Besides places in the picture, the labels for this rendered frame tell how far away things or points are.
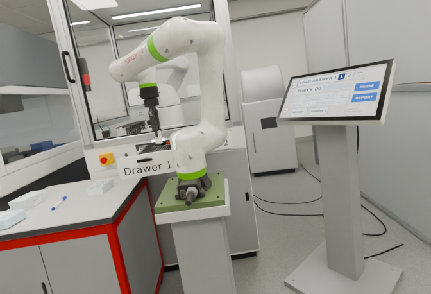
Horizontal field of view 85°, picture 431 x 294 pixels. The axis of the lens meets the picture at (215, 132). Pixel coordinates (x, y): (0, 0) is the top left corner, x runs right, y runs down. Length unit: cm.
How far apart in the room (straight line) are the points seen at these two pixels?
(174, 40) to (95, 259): 91
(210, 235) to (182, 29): 76
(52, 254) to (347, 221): 140
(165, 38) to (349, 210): 122
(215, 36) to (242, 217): 119
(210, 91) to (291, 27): 408
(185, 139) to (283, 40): 416
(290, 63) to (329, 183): 362
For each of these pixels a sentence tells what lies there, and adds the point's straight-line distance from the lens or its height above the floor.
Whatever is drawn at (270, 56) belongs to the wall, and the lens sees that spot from 479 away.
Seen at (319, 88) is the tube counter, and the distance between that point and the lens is 138.
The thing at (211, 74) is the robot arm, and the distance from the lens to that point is 97.
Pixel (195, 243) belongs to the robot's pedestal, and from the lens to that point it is 103.
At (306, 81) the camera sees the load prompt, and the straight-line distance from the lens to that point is 146.
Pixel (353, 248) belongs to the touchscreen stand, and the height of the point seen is 24.
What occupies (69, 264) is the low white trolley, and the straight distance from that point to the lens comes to 124.
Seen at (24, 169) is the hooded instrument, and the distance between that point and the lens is 183.
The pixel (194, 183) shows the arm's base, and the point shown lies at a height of 85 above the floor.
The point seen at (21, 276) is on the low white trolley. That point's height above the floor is 56.
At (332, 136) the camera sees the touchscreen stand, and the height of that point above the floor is 86.
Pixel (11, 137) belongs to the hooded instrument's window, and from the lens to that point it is 183.
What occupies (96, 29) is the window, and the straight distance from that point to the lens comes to 167.
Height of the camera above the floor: 116
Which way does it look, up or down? 9 degrees down
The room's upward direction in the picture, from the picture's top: 9 degrees counter-clockwise
